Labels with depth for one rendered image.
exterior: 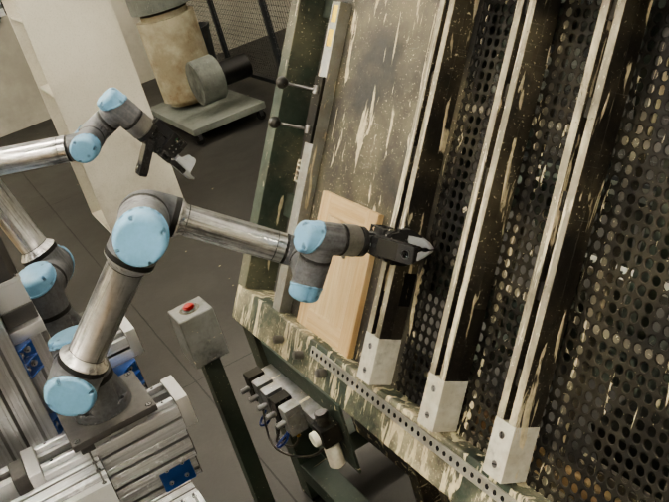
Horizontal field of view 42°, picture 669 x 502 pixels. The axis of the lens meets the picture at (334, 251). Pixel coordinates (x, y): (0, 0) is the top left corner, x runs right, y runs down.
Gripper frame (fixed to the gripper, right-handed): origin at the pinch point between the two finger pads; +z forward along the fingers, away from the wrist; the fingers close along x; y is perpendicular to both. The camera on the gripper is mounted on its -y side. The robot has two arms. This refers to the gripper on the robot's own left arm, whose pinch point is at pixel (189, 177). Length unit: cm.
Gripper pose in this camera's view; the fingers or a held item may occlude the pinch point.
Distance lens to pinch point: 271.3
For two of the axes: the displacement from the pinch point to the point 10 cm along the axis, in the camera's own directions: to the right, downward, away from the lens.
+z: 6.3, 5.7, 5.3
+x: -4.5, -2.9, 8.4
